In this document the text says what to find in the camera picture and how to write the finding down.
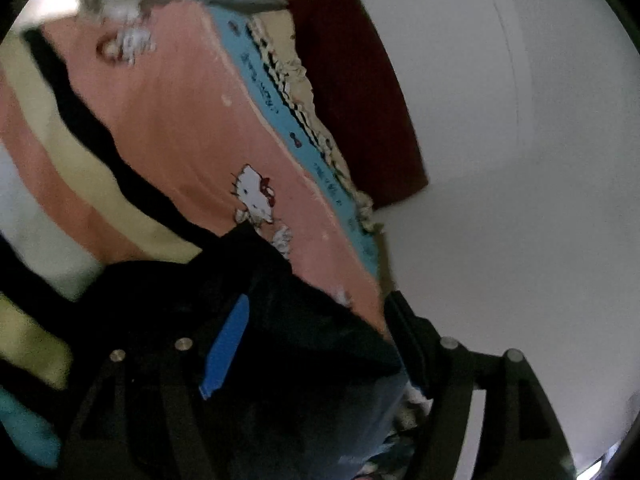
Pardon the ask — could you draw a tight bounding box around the black hooded jacket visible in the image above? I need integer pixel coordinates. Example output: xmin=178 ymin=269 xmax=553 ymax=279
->
xmin=60 ymin=228 xmax=408 ymax=479

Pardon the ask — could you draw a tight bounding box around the pink Hello Kitty blanket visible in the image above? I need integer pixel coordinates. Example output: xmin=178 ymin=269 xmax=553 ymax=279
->
xmin=0 ymin=0 xmax=388 ymax=468

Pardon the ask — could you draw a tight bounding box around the dark red headboard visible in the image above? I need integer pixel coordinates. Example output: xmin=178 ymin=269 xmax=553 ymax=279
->
xmin=288 ymin=0 xmax=428 ymax=209

